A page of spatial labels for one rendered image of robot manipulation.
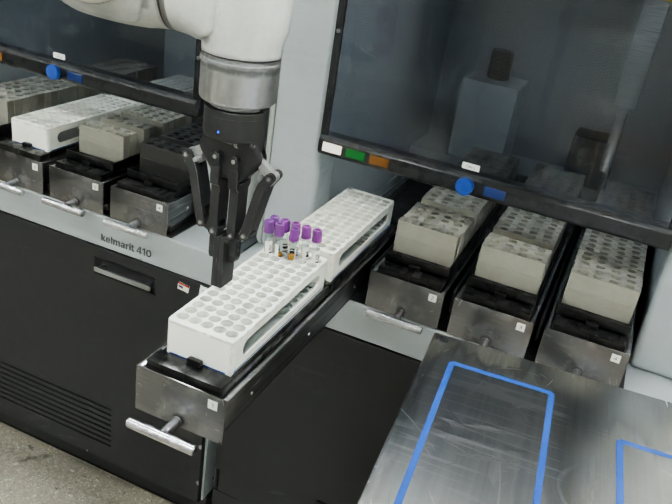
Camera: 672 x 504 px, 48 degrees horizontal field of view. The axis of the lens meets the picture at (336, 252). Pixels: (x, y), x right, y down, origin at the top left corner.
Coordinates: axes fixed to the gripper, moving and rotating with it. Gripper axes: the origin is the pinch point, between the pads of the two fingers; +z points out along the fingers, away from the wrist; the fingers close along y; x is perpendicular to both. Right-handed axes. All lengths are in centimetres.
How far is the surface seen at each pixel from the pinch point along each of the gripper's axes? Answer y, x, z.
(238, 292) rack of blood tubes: 1.1, -6.9, 8.5
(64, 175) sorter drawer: 59, -36, 15
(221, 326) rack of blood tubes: -1.7, 2.0, 8.5
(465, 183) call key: -19.9, -42.2, -3.7
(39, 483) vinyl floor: 63, -31, 95
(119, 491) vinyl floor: 45, -39, 95
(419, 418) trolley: -28.9, -0.9, 13.0
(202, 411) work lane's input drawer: -3.6, 8.3, 17.3
